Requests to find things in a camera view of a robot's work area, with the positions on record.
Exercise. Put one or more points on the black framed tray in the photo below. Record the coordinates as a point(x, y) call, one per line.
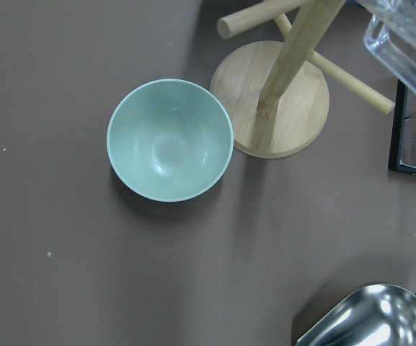
point(402, 152)

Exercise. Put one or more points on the light green bowl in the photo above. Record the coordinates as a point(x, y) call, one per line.
point(169, 140)

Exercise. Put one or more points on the wooden mug tree stand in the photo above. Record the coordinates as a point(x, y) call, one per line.
point(276, 93)

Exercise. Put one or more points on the metal scoop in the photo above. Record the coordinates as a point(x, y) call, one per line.
point(376, 314)

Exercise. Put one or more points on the clear glass mug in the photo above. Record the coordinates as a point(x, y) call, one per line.
point(391, 37)

